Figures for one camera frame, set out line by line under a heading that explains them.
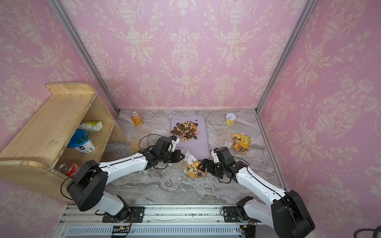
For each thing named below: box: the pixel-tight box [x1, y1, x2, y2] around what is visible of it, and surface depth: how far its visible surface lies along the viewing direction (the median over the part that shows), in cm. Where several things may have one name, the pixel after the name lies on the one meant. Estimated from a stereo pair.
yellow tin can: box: [225, 112, 237, 126], surface depth 111 cm
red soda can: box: [57, 162, 81, 178], surface depth 58 cm
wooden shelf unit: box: [0, 83, 127, 201], surface depth 62 cm
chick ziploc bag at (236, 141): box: [219, 127, 252, 156], surface depth 102 cm
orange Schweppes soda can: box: [130, 111, 144, 127], surface depth 106 cm
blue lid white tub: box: [66, 128, 96, 154], surface depth 69 cm
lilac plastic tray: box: [170, 115, 210, 161], surface depth 108 cm
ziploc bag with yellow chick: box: [175, 149, 207, 179], surface depth 86 cm
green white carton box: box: [77, 120, 104, 132], surface depth 81 cm
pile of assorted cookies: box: [171, 120, 201, 142], surface depth 107 cm
